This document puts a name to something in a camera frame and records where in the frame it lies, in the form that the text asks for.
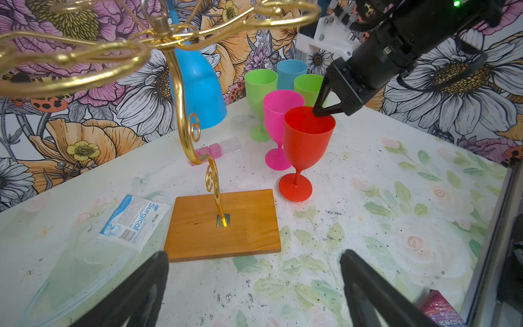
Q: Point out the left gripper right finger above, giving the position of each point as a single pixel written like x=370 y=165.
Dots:
x=371 y=298

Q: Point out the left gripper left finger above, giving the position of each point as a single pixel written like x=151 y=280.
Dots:
x=135 y=302

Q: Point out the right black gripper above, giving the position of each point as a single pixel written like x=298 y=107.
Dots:
x=352 y=93

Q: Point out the green wine glass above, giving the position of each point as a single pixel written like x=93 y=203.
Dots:
x=258 y=84
x=308 y=86

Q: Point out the red wine glass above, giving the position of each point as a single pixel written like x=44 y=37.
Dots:
x=305 y=140

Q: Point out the pink wine glass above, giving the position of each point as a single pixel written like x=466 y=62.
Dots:
x=276 y=105

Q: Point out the blue wine glass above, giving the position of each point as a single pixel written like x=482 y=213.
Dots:
x=287 y=71
x=203 y=93

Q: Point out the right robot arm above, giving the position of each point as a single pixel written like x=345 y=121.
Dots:
x=400 y=32

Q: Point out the purple Fox's candy bag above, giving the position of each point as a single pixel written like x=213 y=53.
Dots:
x=438 y=309

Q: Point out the clear surgical mask packet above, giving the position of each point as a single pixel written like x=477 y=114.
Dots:
x=106 y=250

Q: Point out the pink flat strip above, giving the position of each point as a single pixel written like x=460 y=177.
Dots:
x=223 y=148

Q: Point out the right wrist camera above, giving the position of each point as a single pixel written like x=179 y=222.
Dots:
x=330 y=33

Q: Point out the gold wire glass rack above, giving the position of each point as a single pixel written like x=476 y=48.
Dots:
x=214 y=225

